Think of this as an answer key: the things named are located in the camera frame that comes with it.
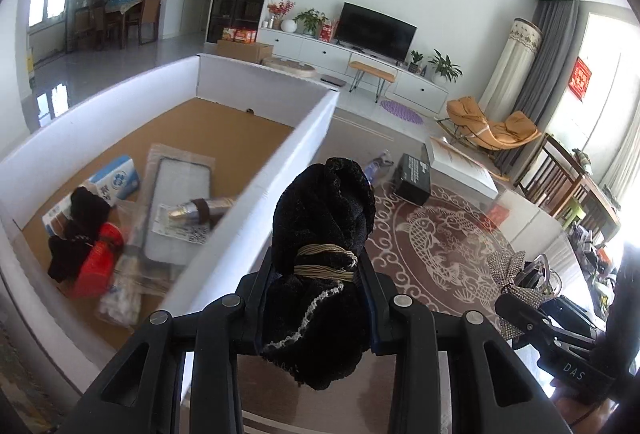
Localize red snack packet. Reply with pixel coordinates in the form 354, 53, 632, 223
70, 223, 125, 299

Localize flat white box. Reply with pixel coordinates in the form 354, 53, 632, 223
426, 135, 499, 200

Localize black television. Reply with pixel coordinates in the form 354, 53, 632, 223
334, 2, 418, 62

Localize brown cardboard carton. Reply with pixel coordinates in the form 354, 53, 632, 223
216, 28, 275, 64

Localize blue white medicine box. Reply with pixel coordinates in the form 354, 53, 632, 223
42, 155, 139, 235

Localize bagged black phone case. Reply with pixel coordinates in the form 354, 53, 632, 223
129, 143, 217, 276

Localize person's right hand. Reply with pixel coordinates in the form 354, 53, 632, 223
551, 380, 617, 434

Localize small black box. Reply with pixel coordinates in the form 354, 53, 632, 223
392, 153, 432, 206

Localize red wall hanging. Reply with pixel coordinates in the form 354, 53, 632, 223
568, 57, 593, 102

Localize white tv cabinet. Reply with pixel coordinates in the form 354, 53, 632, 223
257, 28, 449, 103

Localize round white floor cushion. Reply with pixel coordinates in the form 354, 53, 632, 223
262, 57, 317, 78

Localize covered standing air conditioner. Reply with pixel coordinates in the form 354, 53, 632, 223
480, 18, 544, 115

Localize wooden bench stool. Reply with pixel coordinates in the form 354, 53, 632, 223
348, 61, 399, 103

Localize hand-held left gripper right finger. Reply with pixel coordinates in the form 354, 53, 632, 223
356, 253, 571, 434

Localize clear plastic item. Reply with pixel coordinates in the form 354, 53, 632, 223
365, 150, 396, 185

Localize black velvet cloth bundle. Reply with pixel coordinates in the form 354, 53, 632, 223
259, 157, 377, 391
47, 188, 113, 282

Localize red flower bouquet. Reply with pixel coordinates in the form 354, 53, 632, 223
267, 0, 296, 31

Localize green potted plant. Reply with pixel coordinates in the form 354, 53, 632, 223
294, 8, 329, 38

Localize cotton swab pack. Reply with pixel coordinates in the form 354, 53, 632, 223
97, 258, 147, 328

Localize white cardboard box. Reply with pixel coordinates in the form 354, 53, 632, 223
0, 53, 341, 407

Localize grey curtain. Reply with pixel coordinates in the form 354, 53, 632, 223
495, 0, 581, 175

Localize orange lounge chair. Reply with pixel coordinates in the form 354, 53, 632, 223
435, 97, 543, 151

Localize dark wooden chair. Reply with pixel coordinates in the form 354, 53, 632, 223
515, 134, 591, 221

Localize gold cosmetic tube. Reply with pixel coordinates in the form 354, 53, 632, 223
166, 196, 237, 222

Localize dining table with chairs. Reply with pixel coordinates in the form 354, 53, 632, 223
74, 0, 164, 51

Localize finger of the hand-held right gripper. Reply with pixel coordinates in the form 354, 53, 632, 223
544, 294, 604, 336
495, 293, 597, 351

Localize dark wooden side table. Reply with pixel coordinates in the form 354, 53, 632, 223
565, 154, 632, 245

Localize leafy potted plant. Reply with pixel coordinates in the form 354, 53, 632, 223
429, 49, 463, 83

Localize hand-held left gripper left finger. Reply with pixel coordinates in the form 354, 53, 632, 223
60, 248, 277, 434

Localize purple floor mat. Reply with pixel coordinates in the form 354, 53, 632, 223
380, 99, 424, 125

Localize rhinestone hair claw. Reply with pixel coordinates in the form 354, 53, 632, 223
486, 249, 563, 341

